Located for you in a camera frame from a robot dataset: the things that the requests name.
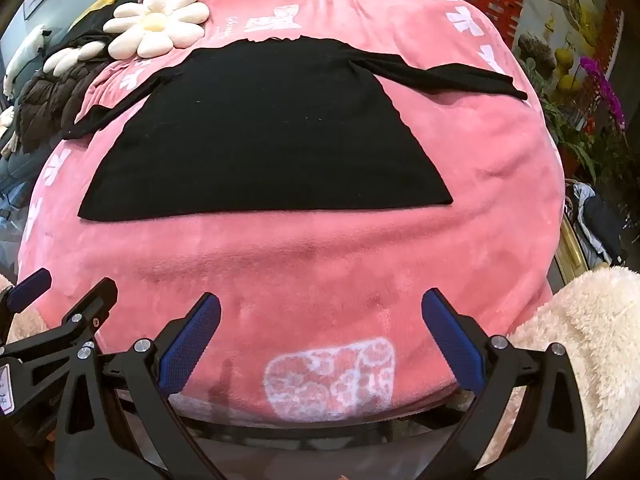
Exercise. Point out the black shirt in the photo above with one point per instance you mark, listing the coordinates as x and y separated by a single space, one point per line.
276 125

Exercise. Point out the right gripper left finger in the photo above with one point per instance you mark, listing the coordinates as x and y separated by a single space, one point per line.
93 439

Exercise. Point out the white plush toy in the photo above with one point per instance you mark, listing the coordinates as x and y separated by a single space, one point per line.
32 46

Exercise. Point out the white daisy flower pillow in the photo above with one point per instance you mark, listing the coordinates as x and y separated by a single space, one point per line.
154 28

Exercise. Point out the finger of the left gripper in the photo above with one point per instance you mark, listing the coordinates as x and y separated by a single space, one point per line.
34 369
16 298

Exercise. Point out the cream fluffy rug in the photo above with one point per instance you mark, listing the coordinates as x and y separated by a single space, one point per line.
596 318

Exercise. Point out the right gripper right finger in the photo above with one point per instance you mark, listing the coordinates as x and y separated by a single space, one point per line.
548 438

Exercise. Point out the dark brown quilted jacket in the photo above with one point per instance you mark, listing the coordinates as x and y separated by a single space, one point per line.
48 105

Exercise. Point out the yellow pillow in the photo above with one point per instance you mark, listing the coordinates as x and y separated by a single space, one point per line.
96 6

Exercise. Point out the purple orchid plant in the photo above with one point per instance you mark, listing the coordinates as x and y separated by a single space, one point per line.
605 91

